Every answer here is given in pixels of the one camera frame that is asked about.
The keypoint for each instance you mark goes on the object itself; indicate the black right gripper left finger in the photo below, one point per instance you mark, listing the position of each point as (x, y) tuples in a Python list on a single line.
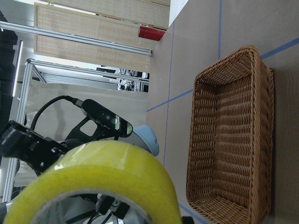
[(21, 142)]

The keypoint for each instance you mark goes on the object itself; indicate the aluminium frame rail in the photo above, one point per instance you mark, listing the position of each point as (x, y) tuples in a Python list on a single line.
[(75, 38)]

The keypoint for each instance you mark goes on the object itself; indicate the yellow tape roll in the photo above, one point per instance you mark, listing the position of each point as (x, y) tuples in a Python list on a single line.
[(107, 167)]

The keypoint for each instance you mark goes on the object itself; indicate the wooden perforated panel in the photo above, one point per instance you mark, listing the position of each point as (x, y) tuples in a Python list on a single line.
[(115, 21)]

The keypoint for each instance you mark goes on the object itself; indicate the brown wicker basket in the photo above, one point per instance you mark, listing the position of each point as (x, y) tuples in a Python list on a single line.
[(228, 178)]

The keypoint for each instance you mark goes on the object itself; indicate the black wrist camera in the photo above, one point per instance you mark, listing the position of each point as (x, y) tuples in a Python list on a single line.
[(108, 123)]

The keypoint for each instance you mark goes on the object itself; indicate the red cylinder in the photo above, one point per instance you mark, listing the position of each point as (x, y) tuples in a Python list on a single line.
[(150, 33)]

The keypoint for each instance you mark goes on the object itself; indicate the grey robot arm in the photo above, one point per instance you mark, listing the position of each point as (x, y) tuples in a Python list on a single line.
[(143, 137)]

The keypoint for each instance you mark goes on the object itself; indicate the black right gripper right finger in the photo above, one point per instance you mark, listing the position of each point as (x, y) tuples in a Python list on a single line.
[(107, 203)]

